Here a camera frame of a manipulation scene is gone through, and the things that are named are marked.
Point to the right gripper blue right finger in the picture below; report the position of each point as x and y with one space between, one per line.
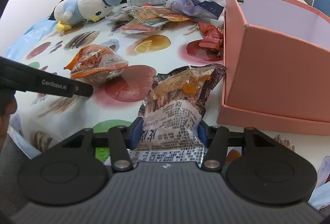
216 141

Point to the blue white penguin plush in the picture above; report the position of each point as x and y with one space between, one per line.
69 13

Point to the long red spicy snack packet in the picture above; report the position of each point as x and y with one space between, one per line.
163 12

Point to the open pink cardboard box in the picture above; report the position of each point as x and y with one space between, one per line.
276 54

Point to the large brown shrimp snack bag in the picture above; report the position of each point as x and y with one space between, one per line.
171 113

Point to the silver foil wrapper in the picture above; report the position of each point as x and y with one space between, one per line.
120 15

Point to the person's left hand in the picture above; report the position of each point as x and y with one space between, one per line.
10 109

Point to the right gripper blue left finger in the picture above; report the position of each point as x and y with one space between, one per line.
122 138

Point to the green white tofu snack packet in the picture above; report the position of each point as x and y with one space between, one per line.
143 21

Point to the translucent blue printed plastic bag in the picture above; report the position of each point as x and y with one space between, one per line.
197 8

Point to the red snack wrapper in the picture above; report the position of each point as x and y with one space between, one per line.
212 38

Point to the orange snack bag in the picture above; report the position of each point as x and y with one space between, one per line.
96 64

